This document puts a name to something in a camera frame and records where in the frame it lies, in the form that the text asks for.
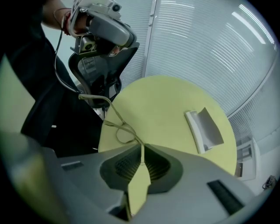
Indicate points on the grey open glasses case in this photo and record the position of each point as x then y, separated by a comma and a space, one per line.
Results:
202, 129

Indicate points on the person's left hand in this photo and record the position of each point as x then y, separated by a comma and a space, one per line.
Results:
82, 25

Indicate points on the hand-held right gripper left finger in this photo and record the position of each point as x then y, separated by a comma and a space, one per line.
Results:
83, 186

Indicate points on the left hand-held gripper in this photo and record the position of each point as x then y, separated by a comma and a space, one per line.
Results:
102, 8

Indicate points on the green round tablecloth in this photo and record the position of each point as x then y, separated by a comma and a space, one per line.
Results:
157, 105

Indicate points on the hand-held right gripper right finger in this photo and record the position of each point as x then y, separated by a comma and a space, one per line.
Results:
186, 197

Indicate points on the person's black clothing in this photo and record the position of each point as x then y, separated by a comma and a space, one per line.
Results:
54, 98

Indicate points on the person's left forearm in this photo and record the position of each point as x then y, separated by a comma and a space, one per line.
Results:
54, 13

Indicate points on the black office chair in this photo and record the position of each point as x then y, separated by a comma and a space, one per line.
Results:
102, 72

